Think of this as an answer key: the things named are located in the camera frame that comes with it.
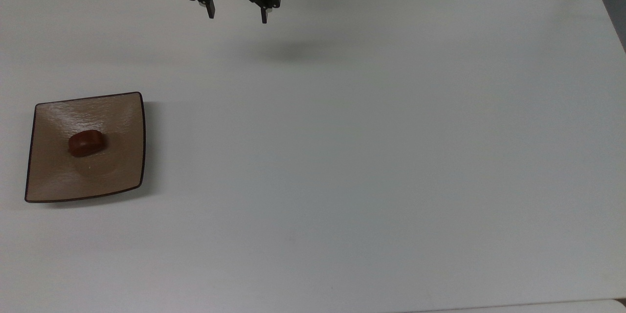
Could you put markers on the small brown chestnut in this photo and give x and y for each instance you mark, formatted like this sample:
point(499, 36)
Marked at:
point(86, 143)

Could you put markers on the square brown ceramic plate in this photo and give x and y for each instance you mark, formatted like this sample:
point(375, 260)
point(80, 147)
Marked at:
point(112, 176)

